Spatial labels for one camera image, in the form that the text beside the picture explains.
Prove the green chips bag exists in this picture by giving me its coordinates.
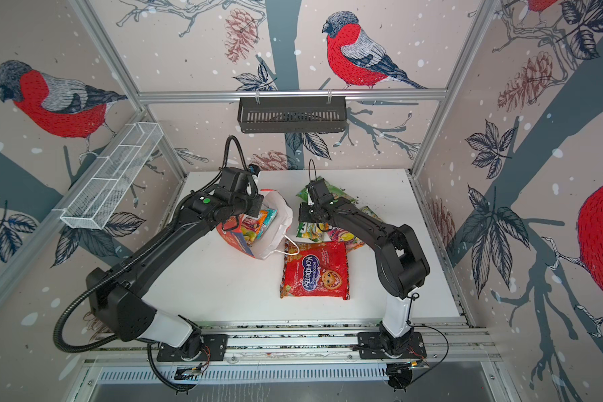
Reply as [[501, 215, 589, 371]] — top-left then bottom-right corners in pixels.
[[296, 177, 358, 205]]

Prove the orange candy snack packet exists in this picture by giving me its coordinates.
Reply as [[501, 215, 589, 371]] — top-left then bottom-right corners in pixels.
[[328, 228, 365, 252]]

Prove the red paper gift bag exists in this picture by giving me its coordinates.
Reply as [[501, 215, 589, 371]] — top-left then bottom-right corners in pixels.
[[216, 189, 301, 260]]

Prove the red snack bag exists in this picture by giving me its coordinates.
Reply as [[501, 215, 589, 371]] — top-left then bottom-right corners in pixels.
[[280, 241, 350, 300]]

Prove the green yellow candy packet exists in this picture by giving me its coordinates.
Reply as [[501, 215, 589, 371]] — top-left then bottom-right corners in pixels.
[[296, 222, 330, 243], [360, 206, 382, 222]]

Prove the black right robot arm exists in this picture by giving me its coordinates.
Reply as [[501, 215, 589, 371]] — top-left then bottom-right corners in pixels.
[[299, 179, 430, 357]]

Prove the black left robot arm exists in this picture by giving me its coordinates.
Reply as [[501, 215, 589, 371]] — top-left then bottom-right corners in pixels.
[[86, 164, 263, 348]]

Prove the orange candy packet in bag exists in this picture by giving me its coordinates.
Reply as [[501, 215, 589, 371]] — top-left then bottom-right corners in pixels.
[[241, 208, 277, 246]]

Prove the black hanging basket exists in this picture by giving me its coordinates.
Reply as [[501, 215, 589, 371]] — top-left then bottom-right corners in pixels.
[[237, 96, 348, 134]]

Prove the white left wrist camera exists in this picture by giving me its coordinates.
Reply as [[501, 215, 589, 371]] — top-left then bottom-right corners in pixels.
[[248, 163, 261, 176]]

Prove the horizontal aluminium frame bar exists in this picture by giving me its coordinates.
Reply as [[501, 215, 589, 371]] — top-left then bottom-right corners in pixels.
[[137, 88, 449, 105]]

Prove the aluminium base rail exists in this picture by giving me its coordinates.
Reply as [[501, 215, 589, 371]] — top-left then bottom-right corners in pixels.
[[87, 317, 504, 385]]

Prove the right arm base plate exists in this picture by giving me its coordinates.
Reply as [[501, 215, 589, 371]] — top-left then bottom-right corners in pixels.
[[353, 331, 426, 360]]

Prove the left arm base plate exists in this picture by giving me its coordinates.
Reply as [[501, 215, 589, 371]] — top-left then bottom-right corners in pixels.
[[157, 333, 229, 363]]

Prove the white wire mesh shelf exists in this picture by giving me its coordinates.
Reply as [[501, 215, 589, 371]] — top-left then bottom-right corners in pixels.
[[60, 122, 163, 229]]

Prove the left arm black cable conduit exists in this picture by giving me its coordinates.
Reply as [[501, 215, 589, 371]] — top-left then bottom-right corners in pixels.
[[52, 134, 255, 393]]

